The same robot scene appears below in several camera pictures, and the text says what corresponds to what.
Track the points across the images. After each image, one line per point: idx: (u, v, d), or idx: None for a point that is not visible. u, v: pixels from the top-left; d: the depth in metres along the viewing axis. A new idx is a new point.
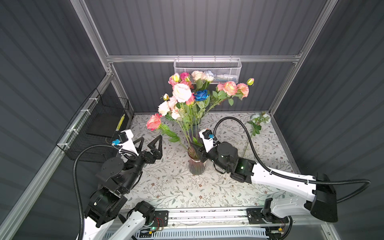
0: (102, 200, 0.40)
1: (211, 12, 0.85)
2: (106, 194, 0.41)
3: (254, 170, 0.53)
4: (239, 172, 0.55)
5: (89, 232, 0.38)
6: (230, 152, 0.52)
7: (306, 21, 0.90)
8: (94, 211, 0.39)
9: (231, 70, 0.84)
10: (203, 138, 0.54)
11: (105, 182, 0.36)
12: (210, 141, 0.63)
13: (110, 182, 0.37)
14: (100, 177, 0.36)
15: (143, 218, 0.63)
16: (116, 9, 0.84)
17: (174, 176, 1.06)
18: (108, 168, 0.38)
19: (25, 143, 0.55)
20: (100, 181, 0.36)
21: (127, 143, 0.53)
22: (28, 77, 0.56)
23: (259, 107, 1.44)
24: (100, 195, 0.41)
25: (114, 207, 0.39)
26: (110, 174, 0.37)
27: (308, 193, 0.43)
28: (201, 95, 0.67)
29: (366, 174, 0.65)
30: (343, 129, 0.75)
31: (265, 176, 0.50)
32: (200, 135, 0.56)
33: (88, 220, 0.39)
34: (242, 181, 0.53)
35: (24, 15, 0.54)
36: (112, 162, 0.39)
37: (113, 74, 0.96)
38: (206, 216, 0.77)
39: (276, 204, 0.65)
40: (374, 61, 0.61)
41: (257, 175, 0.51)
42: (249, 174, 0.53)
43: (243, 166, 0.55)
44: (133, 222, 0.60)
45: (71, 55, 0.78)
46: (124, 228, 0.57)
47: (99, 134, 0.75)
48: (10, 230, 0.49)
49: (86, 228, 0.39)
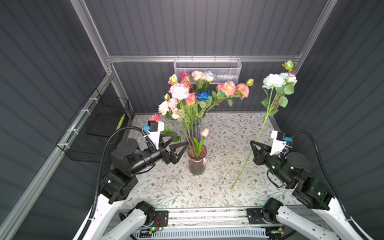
0: (115, 180, 0.41)
1: (212, 11, 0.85)
2: (118, 174, 0.43)
3: (330, 204, 0.42)
4: (306, 192, 0.45)
5: (101, 210, 0.39)
6: (304, 165, 0.42)
7: (307, 21, 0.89)
8: (108, 189, 0.41)
9: (231, 70, 0.84)
10: (275, 139, 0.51)
11: (121, 160, 0.38)
12: (281, 143, 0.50)
13: (125, 161, 0.39)
14: (115, 155, 0.38)
15: (144, 215, 0.63)
16: (116, 9, 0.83)
17: (174, 176, 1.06)
18: (122, 147, 0.40)
19: (25, 143, 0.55)
20: (116, 159, 0.38)
21: (154, 133, 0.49)
22: (28, 77, 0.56)
23: (259, 107, 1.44)
24: (113, 175, 0.42)
25: (127, 188, 0.41)
26: (125, 152, 0.39)
27: None
28: (202, 95, 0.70)
29: (367, 174, 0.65)
30: (344, 129, 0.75)
31: (339, 219, 0.41)
32: (272, 134, 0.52)
33: (101, 197, 0.40)
34: (308, 204, 0.43)
35: (24, 15, 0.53)
36: (126, 142, 0.41)
37: (113, 74, 0.96)
38: (206, 216, 0.77)
39: (290, 214, 0.62)
40: (374, 61, 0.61)
41: (332, 213, 0.42)
42: (324, 204, 0.42)
43: (321, 192, 0.43)
44: (135, 218, 0.60)
45: (71, 55, 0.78)
46: (126, 222, 0.57)
47: (99, 134, 0.75)
48: (10, 230, 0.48)
49: (98, 206, 0.39)
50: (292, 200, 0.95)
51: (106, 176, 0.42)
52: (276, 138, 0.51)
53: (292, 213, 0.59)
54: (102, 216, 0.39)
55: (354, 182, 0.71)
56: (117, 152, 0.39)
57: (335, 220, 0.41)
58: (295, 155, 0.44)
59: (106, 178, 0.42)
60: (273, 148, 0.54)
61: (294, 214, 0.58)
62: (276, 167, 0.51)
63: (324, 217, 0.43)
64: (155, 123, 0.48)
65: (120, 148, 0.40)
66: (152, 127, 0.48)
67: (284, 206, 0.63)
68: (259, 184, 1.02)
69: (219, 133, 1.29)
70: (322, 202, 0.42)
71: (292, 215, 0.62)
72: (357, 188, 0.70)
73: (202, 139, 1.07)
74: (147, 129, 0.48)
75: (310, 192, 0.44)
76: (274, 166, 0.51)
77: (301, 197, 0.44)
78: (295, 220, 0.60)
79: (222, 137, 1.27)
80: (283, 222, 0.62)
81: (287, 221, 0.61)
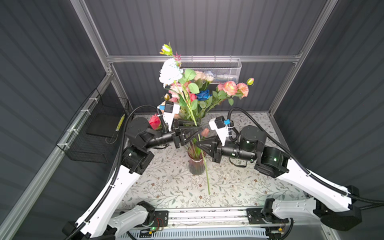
0: (133, 155, 0.45)
1: (212, 11, 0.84)
2: (136, 150, 0.47)
3: (289, 167, 0.43)
4: (266, 163, 0.44)
5: (121, 178, 0.42)
6: (259, 137, 0.41)
7: (307, 20, 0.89)
8: (128, 162, 0.44)
9: (231, 70, 0.84)
10: (217, 128, 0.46)
11: (134, 139, 0.39)
12: (226, 128, 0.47)
13: (138, 139, 0.41)
14: (129, 135, 0.40)
15: (146, 211, 0.64)
16: (116, 9, 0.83)
17: (174, 176, 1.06)
18: (135, 126, 0.41)
19: (25, 143, 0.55)
20: (130, 137, 0.40)
21: (168, 115, 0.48)
22: (28, 77, 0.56)
23: (259, 107, 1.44)
24: (132, 151, 0.46)
25: (144, 162, 0.45)
26: (137, 131, 0.40)
27: (343, 206, 0.39)
28: (202, 95, 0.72)
29: (368, 173, 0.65)
30: (344, 129, 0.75)
31: (300, 177, 0.42)
32: (212, 125, 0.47)
33: (122, 168, 0.43)
34: (270, 173, 0.42)
35: (24, 15, 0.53)
36: (137, 121, 0.42)
37: (113, 74, 0.96)
38: (206, 216, 0.77)
39: (280, 205, 0.64)
40: (374, 61, 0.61)
41: (293, 175, 0.42)
42: (283, 170, 0.42)
43: (277, 158, 0.44)
44: (137, 210, 0.62)
45: (71, 55, 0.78)
46: (130, 212, 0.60)
47: (99, 134, 0.75)
48: (10, 230, 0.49)
49: (120, 175, 0.42)
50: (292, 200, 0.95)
51: (126, 151, 0.47)
52: (217, 127, 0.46)
53: (282, 203, 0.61)
54: (122, 185, 0.41)
55: (356, 181, 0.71)
56: (130, 132, 0.40)
57: (299, 179, 0.41)
58: (249, 128, 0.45)
59: (126, 153, 0.46)
60: (221, 139, 0.49)
61: (283, 203, 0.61)
62: (236, 152, 0.47)
63: (288, 181, 0.42)
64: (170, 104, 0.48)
65: (132, 128, 0.41)
66: (167, 107, 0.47)
67: (275, 200, 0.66)
68: (259, 184, 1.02)
69: None
70: (280, 167, 0.43)
71: (283, 205, 0.63)
72: (358, 188, 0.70)
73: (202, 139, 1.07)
74: (161, 108, 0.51)
75: (270, 162, 0.44)
76: (234, 151, 0.47)
77: (263, 168, 0.43)
78: (285, 210, 0.60)
79: None
80: (279, 215, 0.62)
81: (281, 212, 0.61)
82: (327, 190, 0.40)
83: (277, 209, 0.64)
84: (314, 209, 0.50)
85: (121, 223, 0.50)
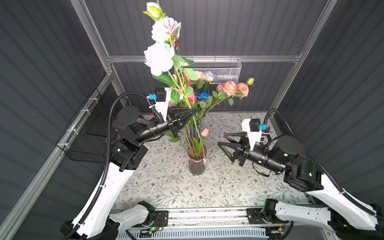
0: (123, 149, 0.40)
1: (212, 11, 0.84)
2: (126, 144, 0.41)
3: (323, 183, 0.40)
4: (300, 177, 0.40)
5: (112, 177, 0.38)
6: (299, 149, 0.36)
7: (307, 20, 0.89)
8: (118, 157, 0.39)
9: (231, 70, 0.84)
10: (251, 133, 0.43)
11: (123, 130, 0.34)
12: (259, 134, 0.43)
13: (128, 130, 0.36)
14: (117, 125, 0.35)
15: (147, 210, 0.64)
16: (116, 9, 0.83)
17: (174, 176, 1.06)
18: (123, 116, 0.36)
19: (25, 143, 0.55)
20: (118, 129, 0.34)
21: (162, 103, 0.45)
22: (28, 77, 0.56)
23: (259, 107, 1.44)
24: (121, 145, 0.41)
25: (136, 156, 0.40)
26: (126, 121, 0.35)
27: (370, 225, 0.38)
28: (202, 95, 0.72)
29: (369, 173, 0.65)
30: (344, 129, 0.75)
31: (333, 194, 0.39)
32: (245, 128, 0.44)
33: (111, 165, 0.39)
34: (304, 190, 0.39)
35: (25, 16, 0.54)
36: (126, 111, 0.36)
37: (113, 74, 0.96)
38: (206, 216, 0.77)
39: (285, 208, 0.63)
40: (374, 61, 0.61)
41: (327, 192, 0.39)
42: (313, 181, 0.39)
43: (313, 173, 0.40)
44: (139, 209, 0.62)
45: (71, 55, 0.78)
46: (131, 210, 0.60)
47: (98, 134, 0.75)
48: (10, 230, 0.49)
49: (109, 174, 0.38)
50: (292, 200, 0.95)
51: (115, 145, 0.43)
52: (250, 130, 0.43)
53: (287, 207, 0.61)
54: (113, 184, 0.38)
55: (356, 181, 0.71)
56: (118, 122, 0.35)
57: (331, 197, 0.39)
58: (286, 139, 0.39)
59: (115, 147, 0.40)
60: (251, 145, 0.44)
61: (289, 207, 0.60)
62: (263, 160, 0.43)
63: (317, 196, 0.40)
64: (163, 94, 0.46)
65: (121, 118, 0.35)
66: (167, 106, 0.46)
67: (279, 202, 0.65)
68: (259, 184, 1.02)
69: (220, 134, 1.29)
70: (316, 183, 0.39)
71: (289, 209, 0.62)
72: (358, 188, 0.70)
73: (202, 139, 1.07)
74: (153, 98, 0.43)
75: (303, 176, 0.40)
76: (261, 159, 0.43)
77: (295, 183, 0.40)
78: (292, 214, 0.59)
79: (222, 137, 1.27)
80: (283, 218, 0.61)
81: (286, 216, 0.60)
82: (357, 209, 0.39)
83: (281, 215, 0.62)
84: (330, 220, 0.50)
85: (123, 219, 0.51)
